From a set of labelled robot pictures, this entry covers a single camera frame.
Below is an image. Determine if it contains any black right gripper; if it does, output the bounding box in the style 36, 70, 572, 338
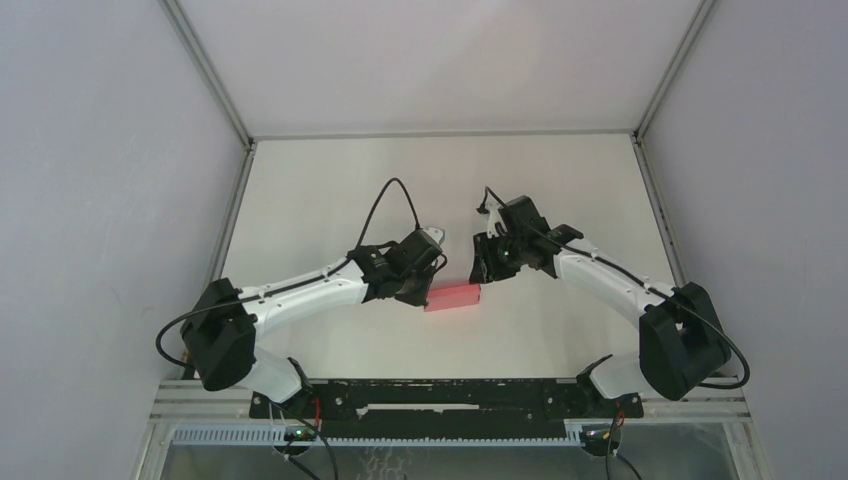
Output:
468, 229, 526, 285

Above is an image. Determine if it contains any pink cardboard box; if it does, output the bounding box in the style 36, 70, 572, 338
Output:
424, 283, 481, 312

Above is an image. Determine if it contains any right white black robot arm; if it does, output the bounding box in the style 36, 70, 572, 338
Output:
469, 188, 741, 416

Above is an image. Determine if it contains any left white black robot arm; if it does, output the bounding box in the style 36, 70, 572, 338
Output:
179, 227, 446, 417

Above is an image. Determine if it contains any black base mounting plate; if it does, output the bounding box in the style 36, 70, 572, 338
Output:
249, 378, 644, 441

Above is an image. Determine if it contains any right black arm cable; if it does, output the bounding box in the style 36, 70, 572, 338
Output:
476, 186, 752, 391

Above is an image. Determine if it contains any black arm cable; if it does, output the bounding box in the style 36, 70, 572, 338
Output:
154, 176, 424, 370
476, 186, 752, 391

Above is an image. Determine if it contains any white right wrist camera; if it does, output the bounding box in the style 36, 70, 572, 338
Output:
480, 205, 503, 239

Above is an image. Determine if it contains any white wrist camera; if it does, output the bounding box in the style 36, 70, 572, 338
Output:
480, 205, 503, 239
423, 226, 445, 245

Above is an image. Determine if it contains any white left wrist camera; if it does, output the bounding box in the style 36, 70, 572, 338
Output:
423, 226, 445, 245

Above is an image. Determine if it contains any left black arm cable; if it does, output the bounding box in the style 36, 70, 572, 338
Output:
154, 176, 424, 370

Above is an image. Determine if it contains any aluminium front frame rail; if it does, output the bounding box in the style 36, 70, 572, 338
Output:
150, 378, 752, 423

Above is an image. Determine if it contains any white slotted cable duct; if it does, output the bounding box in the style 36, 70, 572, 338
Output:
171, 424, 585, 447

